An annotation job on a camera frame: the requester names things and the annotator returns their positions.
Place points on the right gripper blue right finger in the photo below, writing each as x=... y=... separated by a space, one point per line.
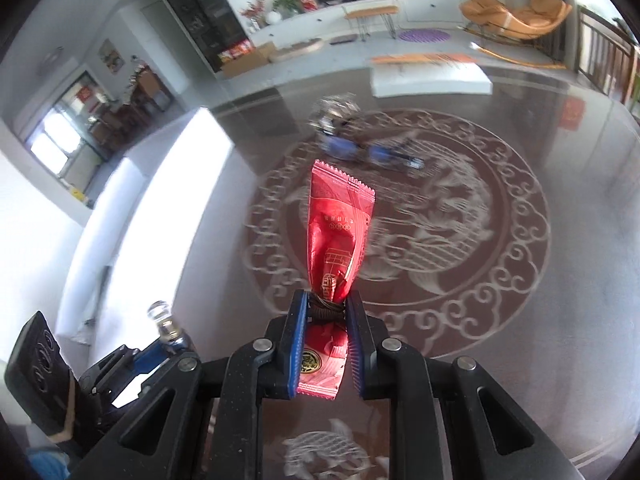
x=447 y=419

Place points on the orange lounge chair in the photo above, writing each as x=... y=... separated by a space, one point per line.
x=494 y=20

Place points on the white board on table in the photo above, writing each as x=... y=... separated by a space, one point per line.
x=419 y=74

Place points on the wooden dining chair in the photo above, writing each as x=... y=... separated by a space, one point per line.
x=607 y=57

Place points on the dark display cabinet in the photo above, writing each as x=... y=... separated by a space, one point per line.
x=211 y=25

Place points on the red snack packet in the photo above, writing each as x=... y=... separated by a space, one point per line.
x=340 y=209

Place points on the white tv cabinet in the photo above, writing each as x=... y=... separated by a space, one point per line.
x=330 y=22

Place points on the rhinestone bow hair clip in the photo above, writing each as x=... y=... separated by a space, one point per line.
x=330 y=114

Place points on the red flowers in white vase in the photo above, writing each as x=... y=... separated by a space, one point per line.
x=257 y=15

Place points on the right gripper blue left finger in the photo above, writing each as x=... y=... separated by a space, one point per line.
x=203 y=420

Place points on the leafy plant beside flowers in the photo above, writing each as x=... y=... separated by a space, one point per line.
x=288 y=7

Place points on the small wooden bench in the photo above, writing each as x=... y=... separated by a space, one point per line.
x=362 y=18

